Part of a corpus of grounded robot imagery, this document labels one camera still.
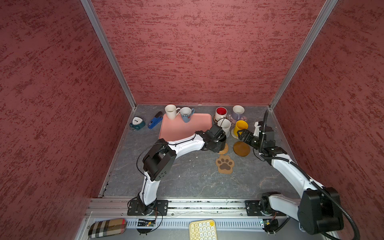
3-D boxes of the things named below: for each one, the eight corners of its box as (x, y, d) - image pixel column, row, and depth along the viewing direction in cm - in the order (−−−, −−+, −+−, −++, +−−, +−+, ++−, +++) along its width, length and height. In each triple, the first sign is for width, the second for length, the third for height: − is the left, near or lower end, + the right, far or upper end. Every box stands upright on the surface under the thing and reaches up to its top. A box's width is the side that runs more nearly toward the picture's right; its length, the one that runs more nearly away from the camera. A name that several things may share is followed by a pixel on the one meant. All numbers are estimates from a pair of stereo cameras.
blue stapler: (148, 128, 108) (147, 124, 105) (159, 113, 117) (158, 110, 114) (154, 130, 107) (152, 127, 104) (164, 115, 116) (163, 112, 113)
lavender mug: (232, 123, 112) (234, 116, 105) (230, 112, 120) (232, 104, 113) (243, 123, 112) (246, 116, 105) (240, 112, 120) (243, 104, 113)
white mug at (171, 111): (164, 115, 113) (162, 108, 107) (171, 109, 118) (169, 102, 111) (173, 121, 110) (172, 114, 104) (180, 114, 114) (179, 107, 108)
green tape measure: (130, 131, 107) (128, 127, 103) (134, 120, 113) (132, 116, 110) (143, 131, 107) (141, 127, 103) (146, 120, 113) (144, 116, 110)
